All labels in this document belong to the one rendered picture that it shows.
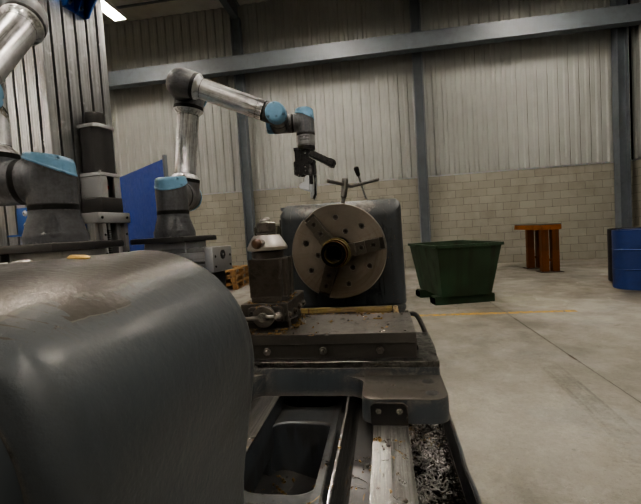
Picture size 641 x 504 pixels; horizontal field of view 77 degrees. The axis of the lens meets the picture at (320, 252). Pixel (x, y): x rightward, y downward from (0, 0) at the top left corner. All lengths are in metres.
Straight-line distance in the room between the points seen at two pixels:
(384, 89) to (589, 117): 5.22
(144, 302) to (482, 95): 11.98
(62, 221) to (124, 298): 1.03
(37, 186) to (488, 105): 11.47
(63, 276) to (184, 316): 0.05
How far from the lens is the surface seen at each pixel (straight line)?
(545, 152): 12.22
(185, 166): 1.74
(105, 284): 0.18
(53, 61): 1.58
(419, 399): 0.63
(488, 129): 11.95
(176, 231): 1.55
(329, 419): 0.73
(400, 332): 0.71
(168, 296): 0.20
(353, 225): 1.32
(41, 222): 1.21
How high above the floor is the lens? 1.15
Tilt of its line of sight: 3 degrees down
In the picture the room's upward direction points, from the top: 4 degrees counter-clockwise
